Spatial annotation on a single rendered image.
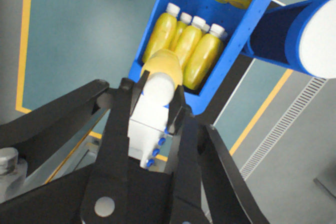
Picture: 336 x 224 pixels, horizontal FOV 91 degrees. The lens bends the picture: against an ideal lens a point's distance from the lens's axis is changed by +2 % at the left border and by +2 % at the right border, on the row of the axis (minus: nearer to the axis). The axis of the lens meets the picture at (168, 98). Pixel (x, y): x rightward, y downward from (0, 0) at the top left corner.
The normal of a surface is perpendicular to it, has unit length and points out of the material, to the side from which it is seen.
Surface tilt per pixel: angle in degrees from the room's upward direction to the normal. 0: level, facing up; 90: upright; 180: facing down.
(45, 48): 0
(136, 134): 0
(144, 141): 0
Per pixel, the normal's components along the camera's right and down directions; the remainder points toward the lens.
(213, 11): -0.29, 0.24
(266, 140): -0.02, 0.37
